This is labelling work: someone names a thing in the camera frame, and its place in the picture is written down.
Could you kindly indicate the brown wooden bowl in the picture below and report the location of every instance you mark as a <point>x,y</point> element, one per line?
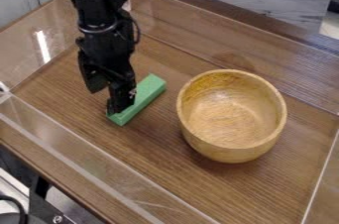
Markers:
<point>233,115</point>

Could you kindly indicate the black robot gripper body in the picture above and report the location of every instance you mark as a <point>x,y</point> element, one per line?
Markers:
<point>110,49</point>

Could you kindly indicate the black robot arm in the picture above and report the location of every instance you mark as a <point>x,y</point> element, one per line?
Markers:
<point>98,15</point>

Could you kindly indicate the black metal table leg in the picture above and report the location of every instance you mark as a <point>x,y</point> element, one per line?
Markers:
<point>41,208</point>

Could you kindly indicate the green rectangular block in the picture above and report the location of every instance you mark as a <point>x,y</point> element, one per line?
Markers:
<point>149,90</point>

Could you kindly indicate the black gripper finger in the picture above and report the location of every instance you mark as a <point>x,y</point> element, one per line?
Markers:
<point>122,96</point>
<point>94,78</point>

